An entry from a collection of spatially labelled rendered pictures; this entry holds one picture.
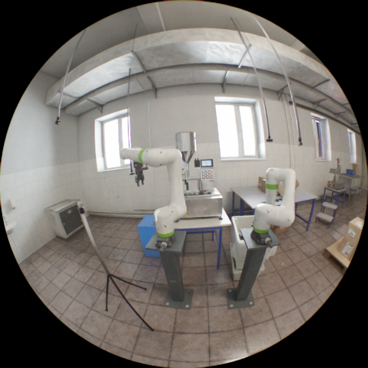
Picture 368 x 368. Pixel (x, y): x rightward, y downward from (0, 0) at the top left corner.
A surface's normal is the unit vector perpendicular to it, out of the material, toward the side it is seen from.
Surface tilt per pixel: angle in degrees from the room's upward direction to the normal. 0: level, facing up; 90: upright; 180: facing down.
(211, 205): 90
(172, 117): 90
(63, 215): 90
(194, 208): 90
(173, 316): 0
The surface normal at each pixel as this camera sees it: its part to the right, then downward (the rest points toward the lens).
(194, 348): -0.07, -0.98
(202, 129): -0.07, 0.20
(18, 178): 0.99, -0.06
